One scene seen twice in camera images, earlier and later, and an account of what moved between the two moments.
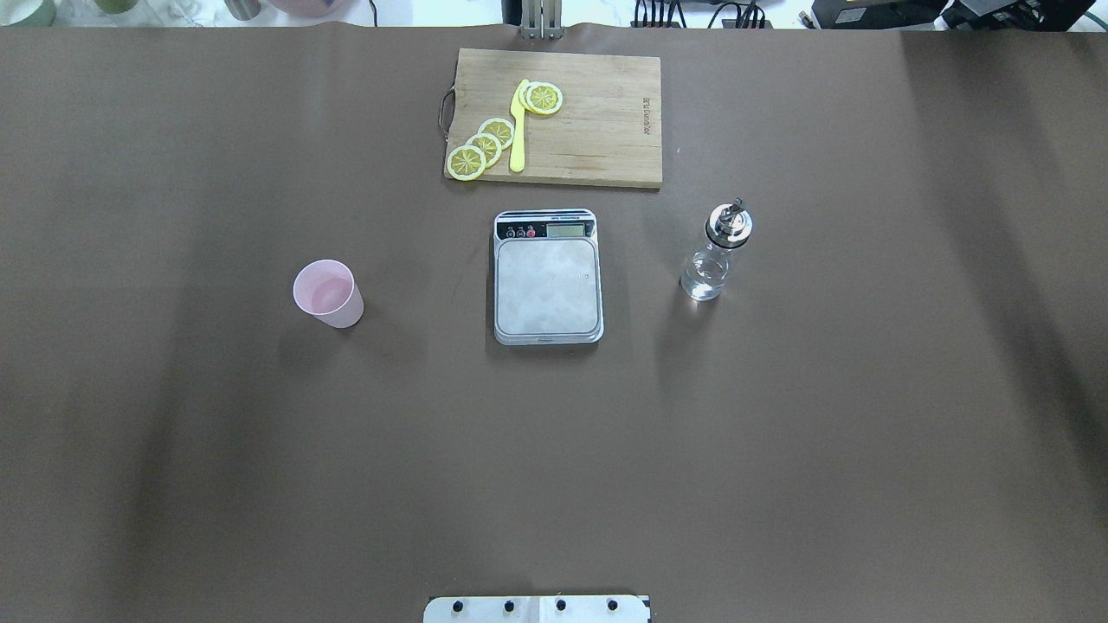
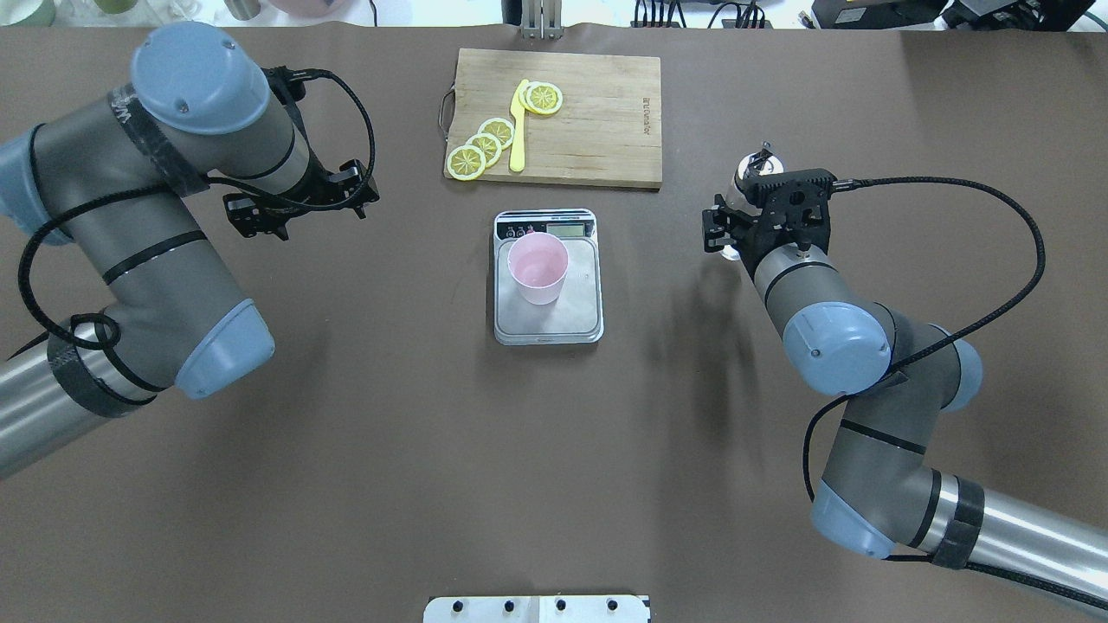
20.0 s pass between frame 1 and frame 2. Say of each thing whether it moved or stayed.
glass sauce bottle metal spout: moved
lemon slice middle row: stayed
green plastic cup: stayed
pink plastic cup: moved
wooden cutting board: stayed
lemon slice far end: stayed
